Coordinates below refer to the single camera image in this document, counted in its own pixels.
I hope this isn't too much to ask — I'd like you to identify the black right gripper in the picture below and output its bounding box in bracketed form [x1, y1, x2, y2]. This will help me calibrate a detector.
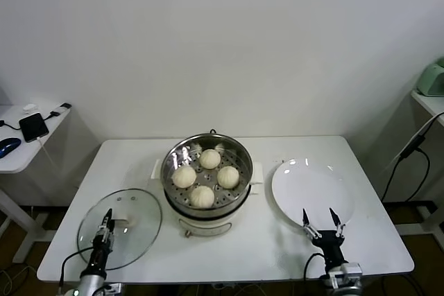
[301, 207, 346, 268]

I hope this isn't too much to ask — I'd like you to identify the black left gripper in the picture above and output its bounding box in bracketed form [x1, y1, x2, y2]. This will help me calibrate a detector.
[88, 207, 115, 276]

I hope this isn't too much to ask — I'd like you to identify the white steamed baozi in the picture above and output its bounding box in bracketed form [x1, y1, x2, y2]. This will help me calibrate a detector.
[199, 148, 221, 169]
[189, 185, 215, 209]
[216, 166, 240, 188]
[172, 166, 196, 188]

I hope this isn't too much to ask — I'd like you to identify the stainless steel steamer basket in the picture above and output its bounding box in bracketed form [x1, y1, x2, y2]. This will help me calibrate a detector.
[151, 132, 264, 209]

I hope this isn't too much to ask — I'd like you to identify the white round plate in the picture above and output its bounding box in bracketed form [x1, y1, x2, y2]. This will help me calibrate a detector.
[271, 158, 355, 233]

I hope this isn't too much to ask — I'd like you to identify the round glass pot lid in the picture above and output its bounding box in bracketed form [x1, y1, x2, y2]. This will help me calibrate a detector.
[76, 188, 163, 271]

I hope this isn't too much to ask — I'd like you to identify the white electric pot base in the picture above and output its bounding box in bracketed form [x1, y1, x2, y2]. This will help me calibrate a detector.
[148, 177, 261, 238]

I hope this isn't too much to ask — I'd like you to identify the white side desk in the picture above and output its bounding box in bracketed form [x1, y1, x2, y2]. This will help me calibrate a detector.
[0, 103, 76, 264]

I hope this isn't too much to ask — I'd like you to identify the black power adapter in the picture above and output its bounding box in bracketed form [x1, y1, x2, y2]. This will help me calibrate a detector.
[398, 132, 427, 162]

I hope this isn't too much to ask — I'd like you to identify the black smartphone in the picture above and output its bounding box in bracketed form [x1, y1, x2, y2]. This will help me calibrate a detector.
[19, 112, 49, 143]

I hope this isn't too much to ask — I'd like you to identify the blue computer mouse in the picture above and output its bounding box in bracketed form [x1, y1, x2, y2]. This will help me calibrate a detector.
[0, 137, 22, 159]

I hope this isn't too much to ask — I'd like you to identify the black usb adapter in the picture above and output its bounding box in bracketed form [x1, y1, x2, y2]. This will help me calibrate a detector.
[50, 102, 73, 119]

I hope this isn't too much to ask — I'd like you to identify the white side table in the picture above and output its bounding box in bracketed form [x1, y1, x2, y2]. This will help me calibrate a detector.
[395, 89, 444, 241]

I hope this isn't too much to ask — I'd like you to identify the pale green appliance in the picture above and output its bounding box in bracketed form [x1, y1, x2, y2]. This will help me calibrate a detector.
[416, 56, 444, 98]

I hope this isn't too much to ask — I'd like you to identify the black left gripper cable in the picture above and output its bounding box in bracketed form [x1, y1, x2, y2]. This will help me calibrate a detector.
[59, 247, 94, 288]

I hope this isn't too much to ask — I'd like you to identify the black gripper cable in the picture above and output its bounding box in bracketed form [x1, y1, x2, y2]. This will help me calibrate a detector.
[303, 252, 329, 281]
[59, 247, 94, 288]

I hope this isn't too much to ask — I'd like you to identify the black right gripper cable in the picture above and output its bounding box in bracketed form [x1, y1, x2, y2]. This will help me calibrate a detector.
[303, 252, 329, 281]

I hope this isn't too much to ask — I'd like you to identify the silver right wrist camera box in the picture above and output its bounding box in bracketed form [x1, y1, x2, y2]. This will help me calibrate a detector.
[332, 263, 364, 288]

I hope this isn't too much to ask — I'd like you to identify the white charging cable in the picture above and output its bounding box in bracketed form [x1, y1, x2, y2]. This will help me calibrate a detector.
[36, 136, 80, 189]

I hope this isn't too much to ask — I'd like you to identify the black power cable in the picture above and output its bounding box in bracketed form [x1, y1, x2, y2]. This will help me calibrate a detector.
[381, 148, 432, 203]

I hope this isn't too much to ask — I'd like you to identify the grey adapter cable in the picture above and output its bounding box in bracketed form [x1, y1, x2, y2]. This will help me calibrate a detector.
[418, 112, 444, 137]

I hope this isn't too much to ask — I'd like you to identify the black usb cable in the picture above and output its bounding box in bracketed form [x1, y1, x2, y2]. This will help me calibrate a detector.
[0, 111, 56, 130]

